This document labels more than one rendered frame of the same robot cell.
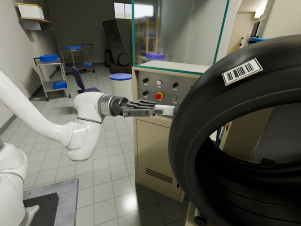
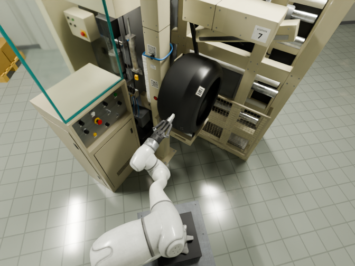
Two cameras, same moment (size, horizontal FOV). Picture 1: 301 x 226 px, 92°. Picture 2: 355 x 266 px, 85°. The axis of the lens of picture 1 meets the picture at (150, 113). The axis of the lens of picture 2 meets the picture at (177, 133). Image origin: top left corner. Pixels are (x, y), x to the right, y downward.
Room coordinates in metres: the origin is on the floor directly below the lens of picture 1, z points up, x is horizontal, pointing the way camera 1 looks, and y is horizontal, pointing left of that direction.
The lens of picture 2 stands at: (0.30, 0.80, 2.26)
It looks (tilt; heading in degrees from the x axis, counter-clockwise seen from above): 54 degrees down; 276
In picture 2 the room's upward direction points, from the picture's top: 3 degrees clockwise
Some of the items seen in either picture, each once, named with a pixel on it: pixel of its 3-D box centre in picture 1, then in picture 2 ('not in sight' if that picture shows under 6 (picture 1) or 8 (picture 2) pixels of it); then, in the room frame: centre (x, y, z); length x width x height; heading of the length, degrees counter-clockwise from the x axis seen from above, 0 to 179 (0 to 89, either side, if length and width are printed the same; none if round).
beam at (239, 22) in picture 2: not in sight; (232, 13); (0.15, -0.61, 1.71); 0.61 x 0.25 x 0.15; 157
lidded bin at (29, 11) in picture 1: (32, 12); not in sight; (4.33, 3.06, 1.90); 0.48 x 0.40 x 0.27; 21
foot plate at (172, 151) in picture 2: not in sight; (162, 153); (0.62, -0.47, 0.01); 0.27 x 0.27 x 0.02; 67
